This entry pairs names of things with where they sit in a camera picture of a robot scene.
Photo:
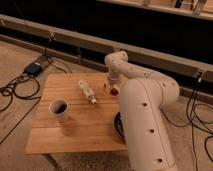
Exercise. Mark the black power adapter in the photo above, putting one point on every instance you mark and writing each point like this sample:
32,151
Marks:
33,69

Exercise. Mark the wooden rail beam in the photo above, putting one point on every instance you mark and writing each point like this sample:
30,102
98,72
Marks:
172,63

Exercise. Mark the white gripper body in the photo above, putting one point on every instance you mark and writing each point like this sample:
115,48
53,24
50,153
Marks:
113,78

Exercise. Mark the red pepper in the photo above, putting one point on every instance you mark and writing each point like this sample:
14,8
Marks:
114,91

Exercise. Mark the wooden table board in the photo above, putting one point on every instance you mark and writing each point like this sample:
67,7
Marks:
89,127

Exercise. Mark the white mug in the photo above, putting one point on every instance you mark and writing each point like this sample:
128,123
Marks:
59,109

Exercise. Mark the small white bottle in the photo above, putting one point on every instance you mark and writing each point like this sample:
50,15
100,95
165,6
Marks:
88,92

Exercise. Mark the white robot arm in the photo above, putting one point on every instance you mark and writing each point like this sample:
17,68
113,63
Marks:
141,99

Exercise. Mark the black bowl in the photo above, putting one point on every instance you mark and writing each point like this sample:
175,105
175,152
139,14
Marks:
118,126

